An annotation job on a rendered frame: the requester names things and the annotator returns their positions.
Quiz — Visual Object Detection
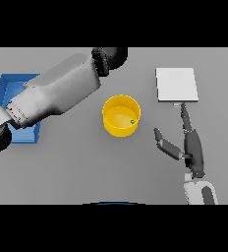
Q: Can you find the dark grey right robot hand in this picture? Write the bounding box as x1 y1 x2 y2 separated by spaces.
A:
153 101 206 180

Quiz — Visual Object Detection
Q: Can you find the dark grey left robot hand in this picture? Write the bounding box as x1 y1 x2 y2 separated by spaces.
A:
90 47 129 78

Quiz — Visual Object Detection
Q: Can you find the yellow bowl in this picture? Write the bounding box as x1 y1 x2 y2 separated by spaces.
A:
101 94 143 138

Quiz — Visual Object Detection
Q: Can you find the pale square measuring scale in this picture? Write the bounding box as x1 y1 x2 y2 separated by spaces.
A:
155 67 200 108

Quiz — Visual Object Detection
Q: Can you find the blue tray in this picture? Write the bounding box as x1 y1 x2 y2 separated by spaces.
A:
0 73 42 145

